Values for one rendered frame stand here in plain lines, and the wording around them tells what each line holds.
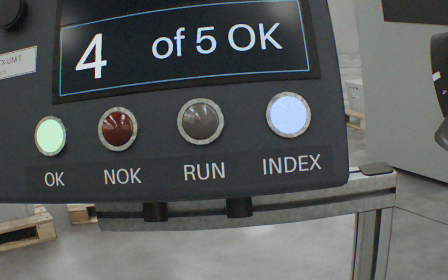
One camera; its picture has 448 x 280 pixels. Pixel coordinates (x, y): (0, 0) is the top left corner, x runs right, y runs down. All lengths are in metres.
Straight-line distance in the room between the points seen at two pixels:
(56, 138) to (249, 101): 0.12
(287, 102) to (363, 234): 0.15
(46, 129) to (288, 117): 0.15
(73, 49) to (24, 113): 0.06
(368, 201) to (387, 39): 3.34
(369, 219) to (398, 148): 3.39
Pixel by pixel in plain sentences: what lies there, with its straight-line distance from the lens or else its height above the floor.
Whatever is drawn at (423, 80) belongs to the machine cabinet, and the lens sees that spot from 3.49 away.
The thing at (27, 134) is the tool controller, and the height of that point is 1.12.
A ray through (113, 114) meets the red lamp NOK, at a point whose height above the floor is 1.13.
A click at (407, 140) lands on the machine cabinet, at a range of 3.70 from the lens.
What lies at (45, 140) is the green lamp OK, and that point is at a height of 1.12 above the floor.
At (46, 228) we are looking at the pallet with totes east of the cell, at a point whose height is 0.09.
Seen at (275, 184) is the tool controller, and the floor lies 1.08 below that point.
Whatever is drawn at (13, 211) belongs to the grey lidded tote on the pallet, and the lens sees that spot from 3.18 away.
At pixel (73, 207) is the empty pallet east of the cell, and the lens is 3.33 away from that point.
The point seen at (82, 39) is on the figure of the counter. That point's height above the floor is 1.18.
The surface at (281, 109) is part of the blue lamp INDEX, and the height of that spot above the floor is 1.12.
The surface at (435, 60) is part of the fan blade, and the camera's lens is 1.22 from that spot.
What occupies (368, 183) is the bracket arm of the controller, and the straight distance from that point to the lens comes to 0.39.
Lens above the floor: 1.17
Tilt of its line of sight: 13 degrees down
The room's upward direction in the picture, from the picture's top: 5 degrees counter-clockwise
